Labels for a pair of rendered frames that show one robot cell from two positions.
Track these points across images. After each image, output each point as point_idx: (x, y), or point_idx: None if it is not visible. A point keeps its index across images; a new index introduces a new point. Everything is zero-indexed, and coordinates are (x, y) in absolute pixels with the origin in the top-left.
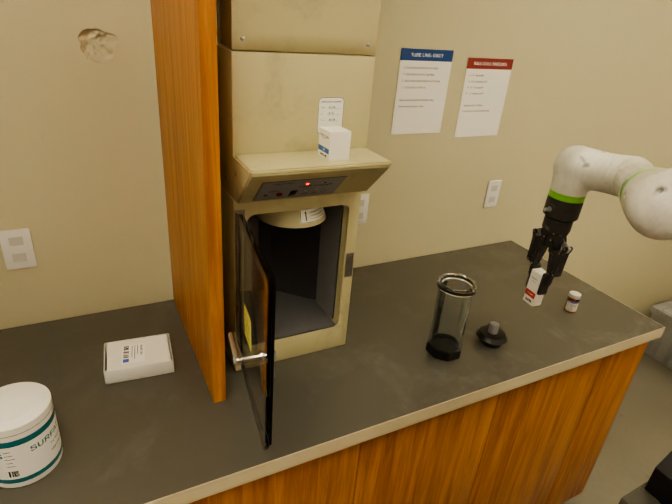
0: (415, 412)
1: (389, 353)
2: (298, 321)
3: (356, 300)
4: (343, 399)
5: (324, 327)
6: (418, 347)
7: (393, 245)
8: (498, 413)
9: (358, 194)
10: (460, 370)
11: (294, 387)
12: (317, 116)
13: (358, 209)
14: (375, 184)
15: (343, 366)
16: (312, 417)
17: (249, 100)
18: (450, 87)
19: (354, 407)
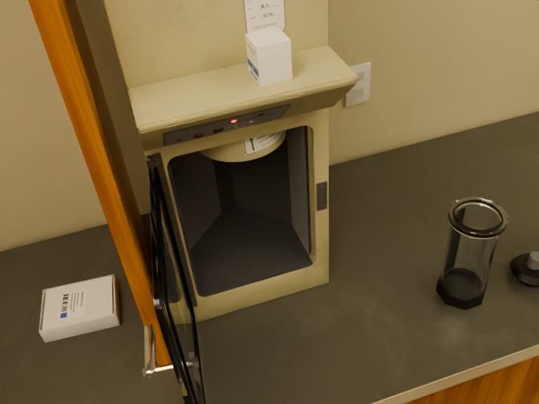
0: (408, 391)
1: (385, 296)
2: (265, 259)
3: (352, 212)
4: (316, 369)
5: (297, 268)
6: (426, 286)
7: (410, 123)
8: (536, 369)
9: (324, 108)
10: (480, 324)
11: (257, 349)
12: (244, 14)
13: (326, 127)
14: (378, 49)
15: (322, 317)
16: (274, 395)
17: (133, 10)
18: None
19: (329, 381)
